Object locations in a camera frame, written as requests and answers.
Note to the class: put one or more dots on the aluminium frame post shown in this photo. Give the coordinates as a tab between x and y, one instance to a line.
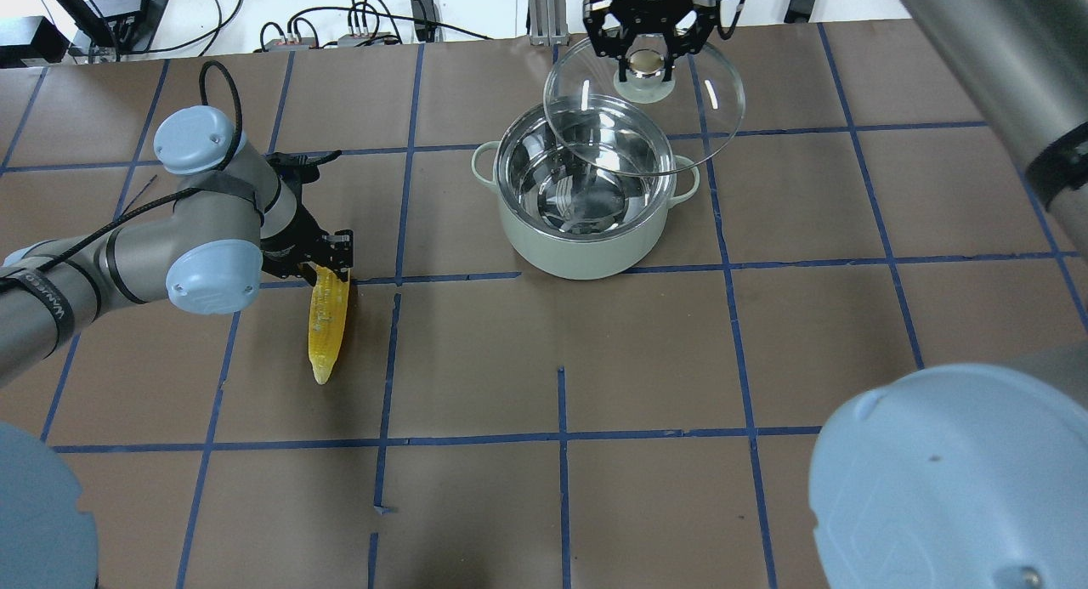
548	24

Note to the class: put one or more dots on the glass pot lid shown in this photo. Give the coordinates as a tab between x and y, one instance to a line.
646	104

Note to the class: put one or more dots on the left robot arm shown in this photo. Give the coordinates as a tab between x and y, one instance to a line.
237	215

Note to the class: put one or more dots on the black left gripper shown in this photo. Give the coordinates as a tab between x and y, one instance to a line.
293	239

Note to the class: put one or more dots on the yellow corn cob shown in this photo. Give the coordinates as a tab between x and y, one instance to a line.
328	316

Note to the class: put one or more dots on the black power adapter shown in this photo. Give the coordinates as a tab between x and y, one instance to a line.
426	20

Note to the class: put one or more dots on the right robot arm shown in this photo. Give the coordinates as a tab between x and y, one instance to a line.
881	384

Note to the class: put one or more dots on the pale green cooking pot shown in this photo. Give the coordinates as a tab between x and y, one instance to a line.
584	187

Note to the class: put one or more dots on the brown paper table cover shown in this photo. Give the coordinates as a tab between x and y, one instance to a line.
208	454

